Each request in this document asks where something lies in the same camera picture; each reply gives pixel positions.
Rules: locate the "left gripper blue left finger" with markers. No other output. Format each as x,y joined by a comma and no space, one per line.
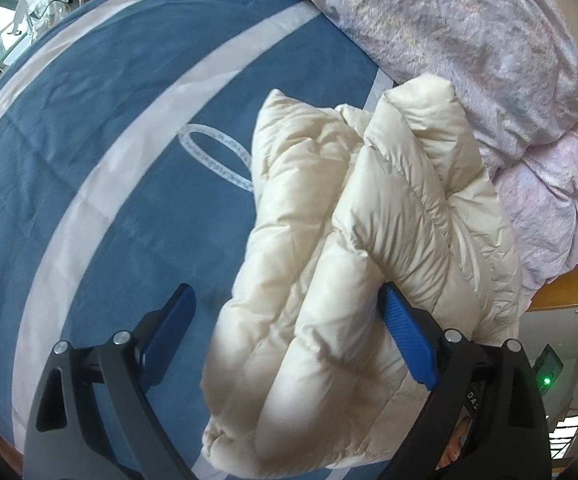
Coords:
66,437

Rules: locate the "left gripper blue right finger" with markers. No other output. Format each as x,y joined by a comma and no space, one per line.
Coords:
484,417

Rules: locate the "cream quilted down jacket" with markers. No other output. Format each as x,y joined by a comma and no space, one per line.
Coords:
301,373

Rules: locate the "blue white striped bed sheet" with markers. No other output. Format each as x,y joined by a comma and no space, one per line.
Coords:
125,140

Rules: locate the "lilac floral duvet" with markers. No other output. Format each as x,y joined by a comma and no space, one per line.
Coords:
514,66

